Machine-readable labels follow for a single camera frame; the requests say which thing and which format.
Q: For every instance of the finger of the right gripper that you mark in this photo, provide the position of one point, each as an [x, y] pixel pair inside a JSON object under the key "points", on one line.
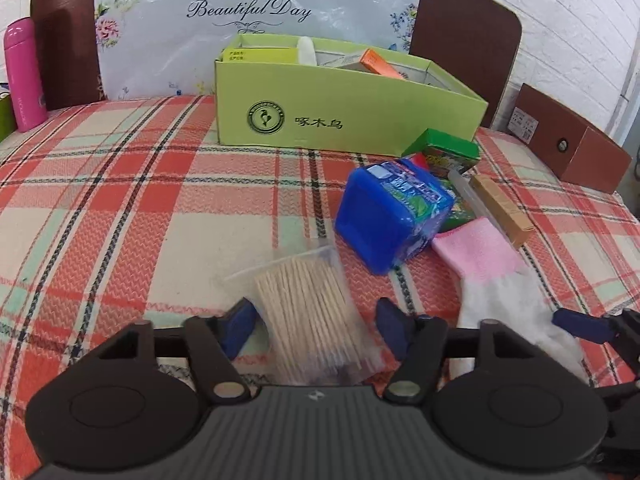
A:
{"points": [[584, 326]]}

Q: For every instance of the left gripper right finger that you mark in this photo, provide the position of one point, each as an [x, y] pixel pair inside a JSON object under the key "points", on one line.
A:
{"points": [[417, 343]]}

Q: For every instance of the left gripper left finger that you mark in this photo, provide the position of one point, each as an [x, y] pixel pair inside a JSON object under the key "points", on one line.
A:
{"points": [[211, 346]]}

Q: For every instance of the pink white glove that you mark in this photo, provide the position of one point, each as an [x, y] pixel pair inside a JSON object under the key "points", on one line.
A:
{"points": [[494, 281]]}

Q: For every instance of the bag of toothpicks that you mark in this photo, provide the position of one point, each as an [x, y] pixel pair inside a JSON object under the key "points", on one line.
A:
{"points": [[316, 334]]}

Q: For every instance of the blue tissue pack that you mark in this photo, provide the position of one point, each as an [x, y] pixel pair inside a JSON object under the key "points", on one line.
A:
{"points": [[390, 211]]}

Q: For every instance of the white orange medicine box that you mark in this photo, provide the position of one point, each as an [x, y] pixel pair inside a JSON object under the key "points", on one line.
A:
{"points": [[368, 61]]}

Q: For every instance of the yellow green box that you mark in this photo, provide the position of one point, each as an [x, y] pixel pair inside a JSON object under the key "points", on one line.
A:
{"points": [[260, 55]]}

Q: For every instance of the clear plastic tube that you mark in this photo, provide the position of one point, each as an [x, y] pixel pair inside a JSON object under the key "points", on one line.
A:
{"points": [[472, 199]]}

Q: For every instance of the plaid bed sheet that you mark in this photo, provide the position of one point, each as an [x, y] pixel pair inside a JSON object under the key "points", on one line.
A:
{"points": [[116, 211]]}

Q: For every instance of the brown cardboard box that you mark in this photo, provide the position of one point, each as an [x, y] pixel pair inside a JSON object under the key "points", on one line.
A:
{"points": [[575, 150]]}

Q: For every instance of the light green cardboard box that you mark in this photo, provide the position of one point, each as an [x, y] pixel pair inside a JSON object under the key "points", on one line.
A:
{"points": [[331, 108]]}

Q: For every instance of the dark green open box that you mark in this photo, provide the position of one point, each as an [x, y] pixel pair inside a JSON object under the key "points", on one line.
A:
{"points": [[7, 118]]}

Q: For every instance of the brown wooden headboard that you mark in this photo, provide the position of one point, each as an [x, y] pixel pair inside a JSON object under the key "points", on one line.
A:
{"points": [[475, 40]]}

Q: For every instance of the floral plastic bedding bag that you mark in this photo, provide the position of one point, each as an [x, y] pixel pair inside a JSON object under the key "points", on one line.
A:
{"points": [[168, 47]]}

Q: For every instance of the pink thermos bottle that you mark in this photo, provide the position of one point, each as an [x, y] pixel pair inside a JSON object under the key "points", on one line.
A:
{"points": [[25, 87]]}

